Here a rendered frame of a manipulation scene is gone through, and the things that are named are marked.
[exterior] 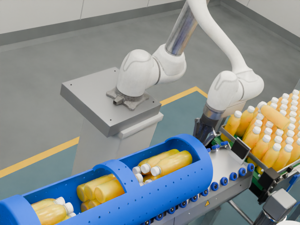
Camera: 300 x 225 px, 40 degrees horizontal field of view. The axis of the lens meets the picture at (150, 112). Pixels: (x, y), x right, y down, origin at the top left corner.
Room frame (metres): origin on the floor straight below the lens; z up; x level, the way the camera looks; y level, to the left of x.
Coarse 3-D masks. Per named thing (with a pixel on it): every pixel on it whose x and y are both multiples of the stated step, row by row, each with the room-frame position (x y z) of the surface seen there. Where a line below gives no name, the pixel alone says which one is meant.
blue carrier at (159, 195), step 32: (128, 160) 1.34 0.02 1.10; (192, 160) 1.44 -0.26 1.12; (32, 192) 0.97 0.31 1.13; (64, 192) 1.09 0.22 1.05; (128, 192) 1.05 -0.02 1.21; (160, 192) 1.14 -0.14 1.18; (192, 192) 1.27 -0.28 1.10; (0, 224) 0.84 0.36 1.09; (32, 224) 0.78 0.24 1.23; (64, 224) 0.84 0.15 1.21; (96, 224) 0.90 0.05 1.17; (128, 224) 1.00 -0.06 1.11
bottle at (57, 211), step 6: (54, 204) 0.92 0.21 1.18; (60, 204) 0.93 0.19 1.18; (42, 210) 0.87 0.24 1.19; (48, 210) 0.88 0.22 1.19; (54, 210) 0.89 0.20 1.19; (60, 210) 0.90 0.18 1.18; (66, 210) 0.92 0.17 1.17; (42, 216) 0.85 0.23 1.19; (48, 216) 0.86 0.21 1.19; (54, 216) 0.87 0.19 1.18; (60, 216) 0.88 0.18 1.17; (42, 222) 0.83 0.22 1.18; (48, 222) 0.85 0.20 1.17; (54, 222) 0.86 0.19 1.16
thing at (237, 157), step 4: (236, 140) 1.81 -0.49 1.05; (240, 140) 1.81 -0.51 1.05; (236, 144) 1.80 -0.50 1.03; (240, 144) 1.79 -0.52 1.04; (244, 144) 1.79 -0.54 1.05; (232, 148) 1.81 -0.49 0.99; (236, 148) 1.80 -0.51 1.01; (240, 148) 1.78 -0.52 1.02; (244, 148) 1.77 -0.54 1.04; (248, 148) 1.77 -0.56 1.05; (232, 152) 1.82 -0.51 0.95; (236, 152) 1.79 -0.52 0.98; (240, 152) 1.78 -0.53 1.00; (244, 152) 1.76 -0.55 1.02; (248, 152) 1.77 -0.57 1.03; (232, 156) 1.81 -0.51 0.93; (236, 156) 1.80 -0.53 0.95; (240, 156) 1.77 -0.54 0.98; (244, 156) 1.76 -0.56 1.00; (236, 160) 1.79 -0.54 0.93; (240, 160) 1.78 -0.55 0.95; (244, 160) 1.77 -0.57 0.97; (240, 164) 1.77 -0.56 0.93
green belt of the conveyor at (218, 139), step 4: (220, 136) 2.00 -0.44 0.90; (236, 136) 2.05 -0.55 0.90; (212, 140) 1.96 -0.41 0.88; (216, 140) 1.96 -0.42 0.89; (220, 140) 1.96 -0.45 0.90; (212, 144) 1.95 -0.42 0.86; (216, 144) 1.94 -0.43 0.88; (220, 144) 1.93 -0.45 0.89; (232, 144) 1.96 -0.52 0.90; (296, 164) 1.98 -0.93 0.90; (256, 172) 1.78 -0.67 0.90; (284, 172) 1.87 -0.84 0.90; (256, 176) 1.76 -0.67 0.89; (252, 180) 1.75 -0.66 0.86; (256, 180) 1.74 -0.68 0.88; (256, 184) 1.73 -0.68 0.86; (260, 188) 1.71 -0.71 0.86
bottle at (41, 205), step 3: (42, 201) 0.94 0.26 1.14; (45, 201) 0.95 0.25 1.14; (48, 201) 0.95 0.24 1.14; (51, 201) 0.96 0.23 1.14; (54, 201) 0.97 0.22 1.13; (33, 204) 0.92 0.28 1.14; (36, 204) 0.92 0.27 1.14; (39, 204) 0.92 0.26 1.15; (42, 204) 0.93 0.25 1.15; (45, 204) 0.93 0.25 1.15; (48, 204) 0.94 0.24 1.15; (51, 204) 0.94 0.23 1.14; (33, 207) 0.90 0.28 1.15; (36, 207) 0.91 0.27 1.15; (39, 207) 0.91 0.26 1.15; (42, 207) 0.92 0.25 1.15; (36, 210) 0.90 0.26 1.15
